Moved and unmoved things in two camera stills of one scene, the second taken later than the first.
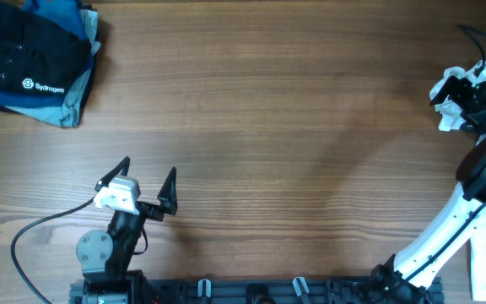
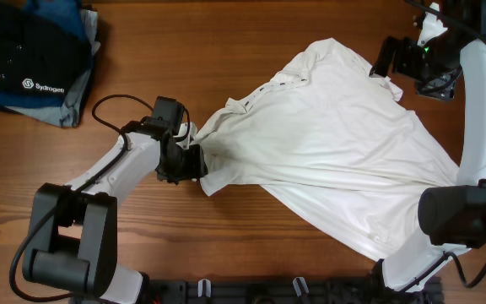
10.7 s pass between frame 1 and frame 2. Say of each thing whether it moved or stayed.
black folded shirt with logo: stayed
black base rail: stayed
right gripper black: moved
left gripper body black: moved
